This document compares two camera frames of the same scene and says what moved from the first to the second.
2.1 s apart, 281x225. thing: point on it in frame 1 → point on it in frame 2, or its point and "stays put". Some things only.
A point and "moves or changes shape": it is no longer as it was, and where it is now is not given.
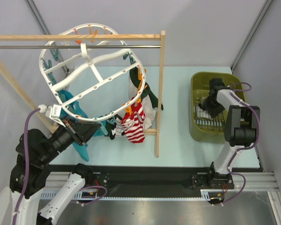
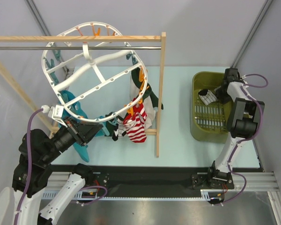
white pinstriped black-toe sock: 119,130 moves or changes shape
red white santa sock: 133,123 stays put
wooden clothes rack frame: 32,105 stays put
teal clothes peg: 112,120 moves or changes shape
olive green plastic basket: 203,129 stays put
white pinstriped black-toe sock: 200,113 → 207,96
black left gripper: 82,132 stays put
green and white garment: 139,88 stays put
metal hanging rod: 78,47 stays put
